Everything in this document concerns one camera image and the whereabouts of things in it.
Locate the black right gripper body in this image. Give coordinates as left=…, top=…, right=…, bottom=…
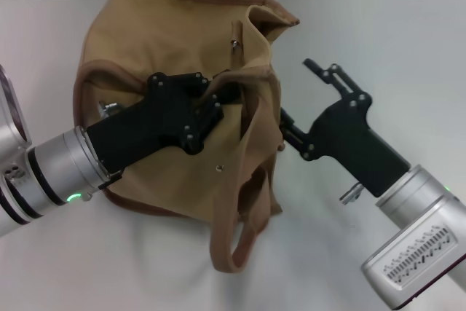
left=303, top=92, right=411, bottom=197

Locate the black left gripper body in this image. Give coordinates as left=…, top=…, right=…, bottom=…
left=84, top=71, right=211, bottom=178

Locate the khaki canvas food bag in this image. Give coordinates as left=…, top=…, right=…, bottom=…
left=72, top=0, right=301, bottom=275

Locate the dark cable with silver plug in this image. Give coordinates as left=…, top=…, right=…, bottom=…
left=339, top=182, right=366, bottom=205
left=96, top=101, right=122, bottom=119

